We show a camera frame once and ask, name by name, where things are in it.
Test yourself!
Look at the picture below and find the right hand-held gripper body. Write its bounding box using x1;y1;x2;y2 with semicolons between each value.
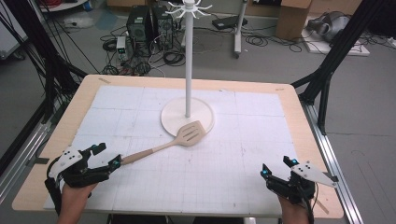
265;161;339;205

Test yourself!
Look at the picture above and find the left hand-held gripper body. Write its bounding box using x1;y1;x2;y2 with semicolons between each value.
45;146;110;189

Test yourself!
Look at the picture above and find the beige slotted spatula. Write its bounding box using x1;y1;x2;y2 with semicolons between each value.
120;120;207;166

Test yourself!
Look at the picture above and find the white utensil stand with hooks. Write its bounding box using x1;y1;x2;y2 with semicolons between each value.
160;0;216;138

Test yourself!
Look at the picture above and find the person's left hand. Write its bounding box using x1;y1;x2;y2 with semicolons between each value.
61;182;99;209

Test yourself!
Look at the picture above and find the person's right hand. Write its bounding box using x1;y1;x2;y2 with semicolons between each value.
277;195;313;224

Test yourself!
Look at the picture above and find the black tape piece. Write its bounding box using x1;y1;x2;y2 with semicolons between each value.
323;172;340;183
25;156;51;168

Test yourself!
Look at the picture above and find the thin wooden stick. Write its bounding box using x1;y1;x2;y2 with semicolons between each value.
314;199;331;216

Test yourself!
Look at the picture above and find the white grid mat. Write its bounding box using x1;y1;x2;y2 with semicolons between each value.
43;85;316;218

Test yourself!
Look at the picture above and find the small white power supply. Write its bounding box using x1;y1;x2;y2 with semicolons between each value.
115;35;128;62

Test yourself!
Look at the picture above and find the white flat board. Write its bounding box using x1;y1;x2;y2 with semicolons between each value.
301;30;372;58

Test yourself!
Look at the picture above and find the white floor stand pole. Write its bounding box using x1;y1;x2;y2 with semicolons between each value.
233;0;249;60

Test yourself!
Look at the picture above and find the white cabinet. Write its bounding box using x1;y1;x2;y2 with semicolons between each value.
0;0;30;61

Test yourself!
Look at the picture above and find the brown cardboard box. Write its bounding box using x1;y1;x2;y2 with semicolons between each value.
275;0;313;42

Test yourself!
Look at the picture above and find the grey rounded device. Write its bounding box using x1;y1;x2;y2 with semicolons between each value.
305;10;352;44

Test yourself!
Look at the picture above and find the white round table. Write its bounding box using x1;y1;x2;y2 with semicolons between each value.
37;0;91;14

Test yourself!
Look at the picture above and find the black flat device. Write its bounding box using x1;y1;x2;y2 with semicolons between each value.
211;15;248;32

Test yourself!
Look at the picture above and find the aluminium rail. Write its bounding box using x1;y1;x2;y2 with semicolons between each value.
303;102;365;224
0;120;53;203

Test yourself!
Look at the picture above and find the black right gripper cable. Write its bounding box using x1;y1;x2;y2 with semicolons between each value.
298;185;316;224

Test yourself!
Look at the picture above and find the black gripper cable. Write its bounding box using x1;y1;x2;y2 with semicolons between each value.
44;176;63;217
298;185;316;224

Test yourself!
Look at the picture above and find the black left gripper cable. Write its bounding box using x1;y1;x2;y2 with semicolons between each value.
44;176;63;217

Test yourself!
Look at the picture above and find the black metal frame strut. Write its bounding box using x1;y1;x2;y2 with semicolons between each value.
290;0;396;136
0;0;89;125

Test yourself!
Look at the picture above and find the coil of black floor cables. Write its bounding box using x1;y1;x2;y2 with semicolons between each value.
244;28;304;54

